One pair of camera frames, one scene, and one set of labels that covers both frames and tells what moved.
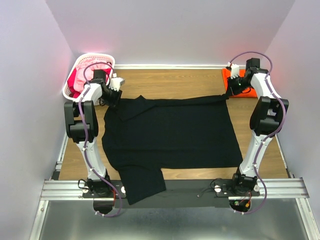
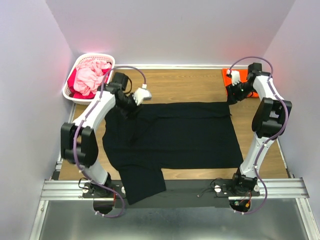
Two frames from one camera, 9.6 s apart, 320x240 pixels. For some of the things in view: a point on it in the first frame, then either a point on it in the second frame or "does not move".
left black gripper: [115, 101] -> [131, 112]
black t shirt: [142, 138] does not move
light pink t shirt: [85, 70] does not move
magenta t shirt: [74, 93] does not move
